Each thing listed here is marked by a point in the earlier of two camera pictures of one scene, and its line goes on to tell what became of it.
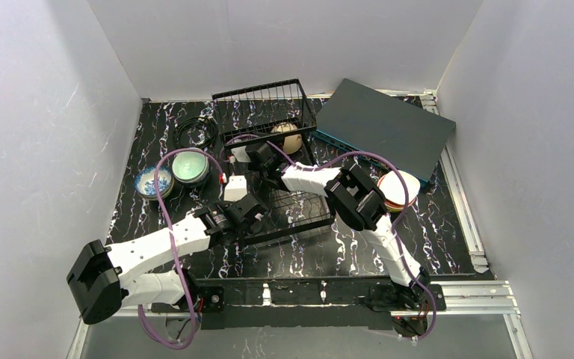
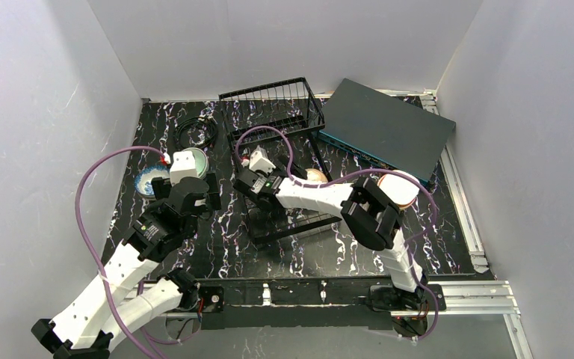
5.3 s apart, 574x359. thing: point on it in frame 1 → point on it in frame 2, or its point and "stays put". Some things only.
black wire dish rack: [267, 130] stays put
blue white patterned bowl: [144, 182] stays put
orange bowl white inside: [392, 187] stays put
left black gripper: [255, 213] → [212, 183]
